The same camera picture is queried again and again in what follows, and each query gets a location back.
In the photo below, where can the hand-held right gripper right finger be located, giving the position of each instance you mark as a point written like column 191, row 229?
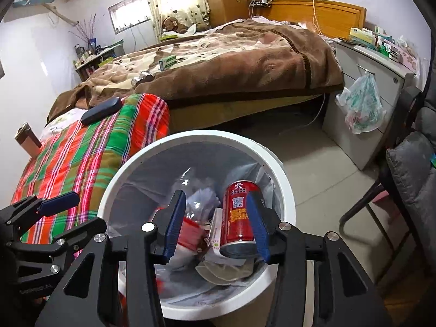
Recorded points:
column 257, row 228

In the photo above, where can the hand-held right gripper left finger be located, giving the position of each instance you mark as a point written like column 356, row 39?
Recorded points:
column 174, row 228

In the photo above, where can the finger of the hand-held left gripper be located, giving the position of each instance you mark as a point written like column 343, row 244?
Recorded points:
column 85, row 230
column 58, row 202

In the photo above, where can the pale pink carton box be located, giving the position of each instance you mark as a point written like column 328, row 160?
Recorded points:
column 214, row 235

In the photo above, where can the white round trash bin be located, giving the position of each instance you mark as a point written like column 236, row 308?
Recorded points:
column 282, row 190

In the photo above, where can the pale plastic bin liner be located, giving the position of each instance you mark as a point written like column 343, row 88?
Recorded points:
column 143, row 184

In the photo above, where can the cream bag with green arrows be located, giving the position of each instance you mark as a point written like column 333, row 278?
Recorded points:
column 218, row 272

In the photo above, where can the plaid bed cloth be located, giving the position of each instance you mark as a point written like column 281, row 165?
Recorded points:
column 85, row 150

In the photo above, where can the brown insulated tumbler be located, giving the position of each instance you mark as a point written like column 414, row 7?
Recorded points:
column 29, row 141

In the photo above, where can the floral bed sheet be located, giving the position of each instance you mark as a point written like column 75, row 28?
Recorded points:
column 58, row 124

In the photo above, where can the dark blue glasses case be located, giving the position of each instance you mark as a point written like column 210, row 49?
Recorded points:
column 102, row 110

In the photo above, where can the grey nightstand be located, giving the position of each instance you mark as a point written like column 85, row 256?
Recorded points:
column 340, row 136

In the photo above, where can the pink stool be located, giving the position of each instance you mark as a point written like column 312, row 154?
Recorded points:
column 381, row 197

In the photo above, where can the cluttered side table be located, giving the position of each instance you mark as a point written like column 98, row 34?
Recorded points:
column 92, row 59

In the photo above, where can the hanging printed plastic bag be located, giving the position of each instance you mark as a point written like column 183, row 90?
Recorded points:
column 364, row 105

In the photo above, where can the green and white small box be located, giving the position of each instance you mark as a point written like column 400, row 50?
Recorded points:
column 167, row 63

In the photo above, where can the grey chair cushion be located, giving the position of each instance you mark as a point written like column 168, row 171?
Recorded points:
column 412, row 170

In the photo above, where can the brown patterned blanket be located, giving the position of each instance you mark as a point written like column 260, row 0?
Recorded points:
column 238, row 61

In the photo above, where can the purple flower branches in vase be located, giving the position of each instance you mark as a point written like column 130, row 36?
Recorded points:
column 88, row 30

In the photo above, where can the black chair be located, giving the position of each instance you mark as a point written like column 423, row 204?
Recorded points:
column 405, row 115

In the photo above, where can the air conditioner pipe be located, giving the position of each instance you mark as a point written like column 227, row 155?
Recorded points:
column 61, row 15

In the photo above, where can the small window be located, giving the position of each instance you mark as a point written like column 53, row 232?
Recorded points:
column 129, row 13

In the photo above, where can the brown teddy bear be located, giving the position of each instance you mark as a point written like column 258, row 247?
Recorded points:
column 172, row 24

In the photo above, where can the pile of medicine boxes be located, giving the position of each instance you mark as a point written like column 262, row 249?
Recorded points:
column 361, row 34

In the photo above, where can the power strip with plugs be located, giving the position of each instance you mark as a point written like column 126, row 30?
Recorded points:
column 262, row 2

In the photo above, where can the wooden headboard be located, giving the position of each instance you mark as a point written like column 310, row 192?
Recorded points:
column 340, row 17

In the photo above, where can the heart patterned curtain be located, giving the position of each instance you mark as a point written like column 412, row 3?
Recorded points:
column 177, row 0

